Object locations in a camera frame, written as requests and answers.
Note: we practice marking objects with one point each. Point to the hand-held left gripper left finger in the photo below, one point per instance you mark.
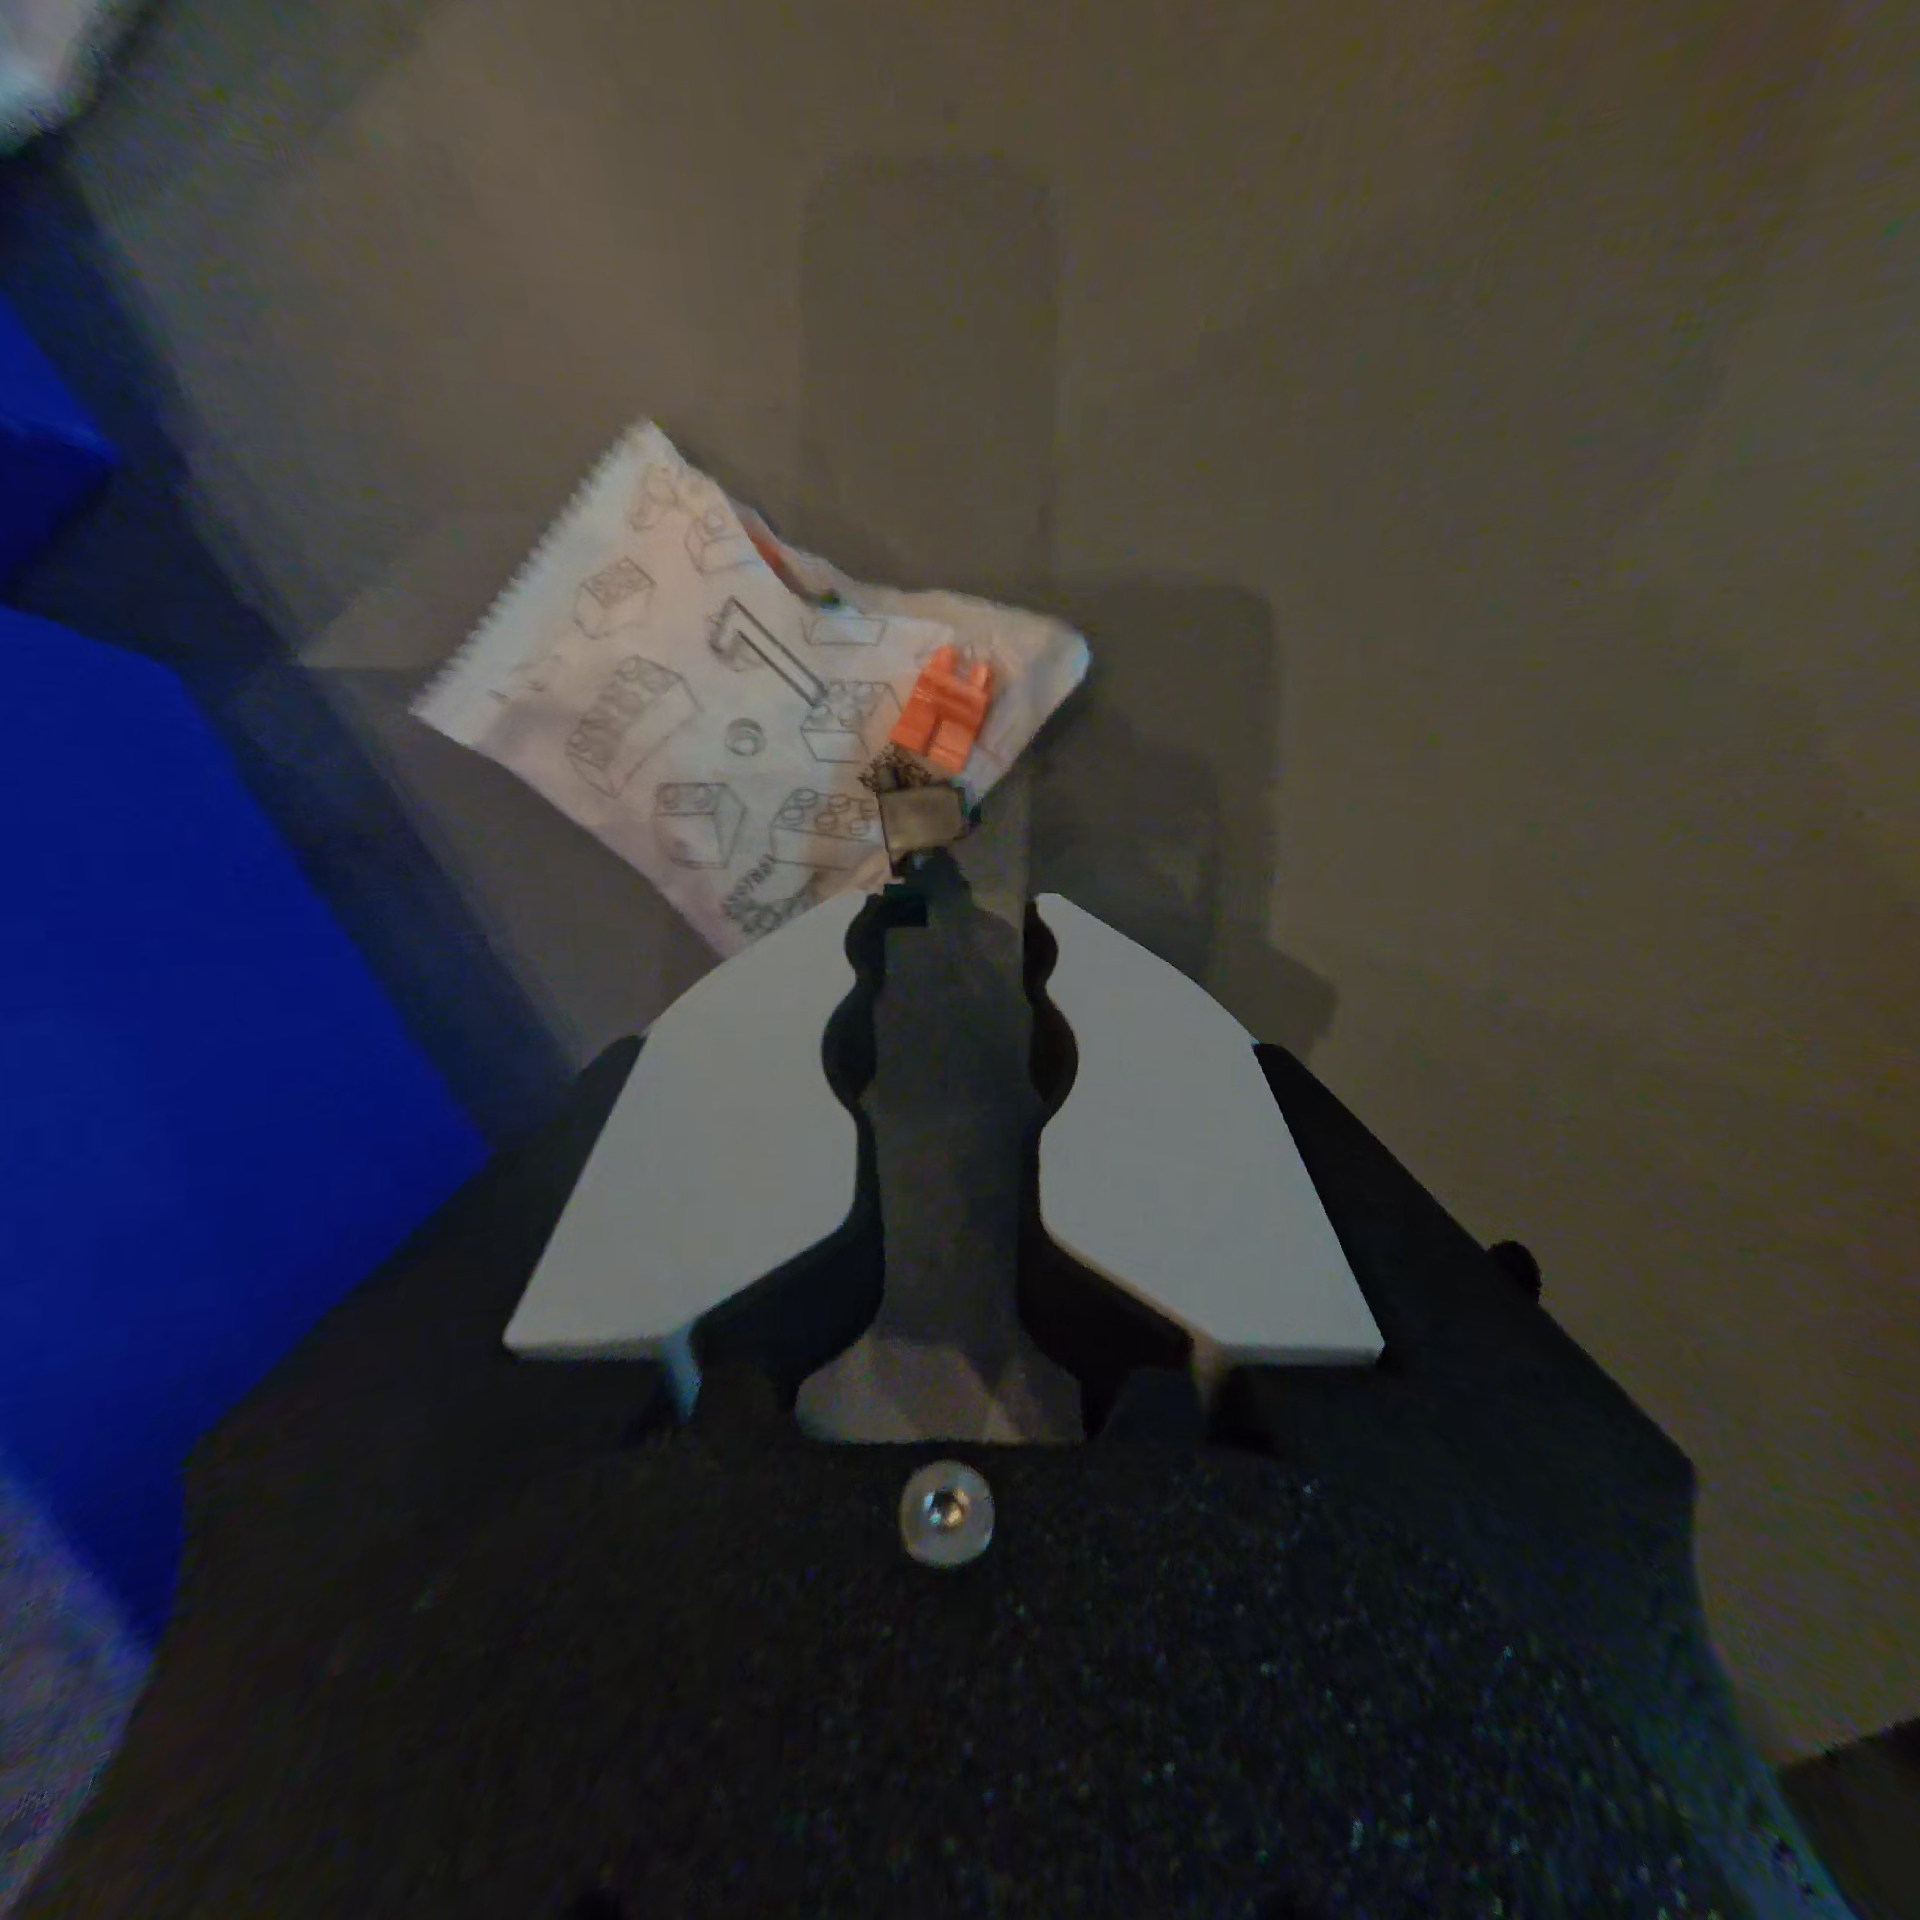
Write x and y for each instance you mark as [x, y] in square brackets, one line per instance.
[705, 1170]

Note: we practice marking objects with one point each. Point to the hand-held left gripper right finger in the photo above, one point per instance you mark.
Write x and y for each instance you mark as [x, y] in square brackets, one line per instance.
[1200, 1170]

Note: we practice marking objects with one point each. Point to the orange toy brick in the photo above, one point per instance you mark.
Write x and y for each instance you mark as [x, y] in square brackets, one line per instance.
[938, 712]
[763, 548]

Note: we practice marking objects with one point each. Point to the small white brick-print bag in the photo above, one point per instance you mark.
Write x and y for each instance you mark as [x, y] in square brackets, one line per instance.
[674, 645]

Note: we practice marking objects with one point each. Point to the grey desk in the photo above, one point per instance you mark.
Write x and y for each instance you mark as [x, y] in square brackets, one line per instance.
[1424, 601]

